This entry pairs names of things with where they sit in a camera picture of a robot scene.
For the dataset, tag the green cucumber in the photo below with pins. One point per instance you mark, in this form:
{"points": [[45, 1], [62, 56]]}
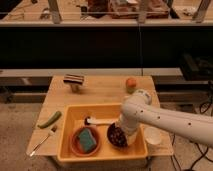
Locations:
{"points": [[51, 120]]}

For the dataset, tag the dark bowl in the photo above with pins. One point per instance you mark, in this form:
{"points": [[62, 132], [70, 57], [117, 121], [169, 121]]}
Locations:
{"points": [[110, 130]]}

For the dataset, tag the yellow plastic bin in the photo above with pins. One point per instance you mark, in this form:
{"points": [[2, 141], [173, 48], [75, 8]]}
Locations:
{"points": [[69, 148]]}

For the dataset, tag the purple grapes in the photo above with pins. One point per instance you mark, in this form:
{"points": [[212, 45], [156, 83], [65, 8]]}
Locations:
{"points": [[118, 136]]}

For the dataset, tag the orange fruit on cup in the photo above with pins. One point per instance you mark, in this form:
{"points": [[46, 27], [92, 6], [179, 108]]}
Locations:
{"points": [[131, 85]]}

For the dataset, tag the orange plate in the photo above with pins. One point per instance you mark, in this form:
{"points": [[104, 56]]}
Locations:
{"points": [[75, 146]]}

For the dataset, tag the white cup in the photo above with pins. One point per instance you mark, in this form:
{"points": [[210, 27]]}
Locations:
{"points": [[152, 135]]}

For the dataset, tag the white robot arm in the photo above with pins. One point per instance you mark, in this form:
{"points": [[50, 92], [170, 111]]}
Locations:
{"points": [[137, 109]]}

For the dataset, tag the silver fork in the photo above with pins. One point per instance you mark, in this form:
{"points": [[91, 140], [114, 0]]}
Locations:
{"points": [[50, 133]]}

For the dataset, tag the striped wooden block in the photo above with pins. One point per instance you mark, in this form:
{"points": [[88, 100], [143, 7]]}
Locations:
{"points": [[74, 81]]}

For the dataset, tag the white handled brush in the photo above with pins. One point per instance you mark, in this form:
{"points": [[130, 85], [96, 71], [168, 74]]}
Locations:
{"points": [[93, 121]]}

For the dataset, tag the teal sponge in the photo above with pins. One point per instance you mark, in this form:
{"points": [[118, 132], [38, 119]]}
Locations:
{"points": [[87, 141]]}

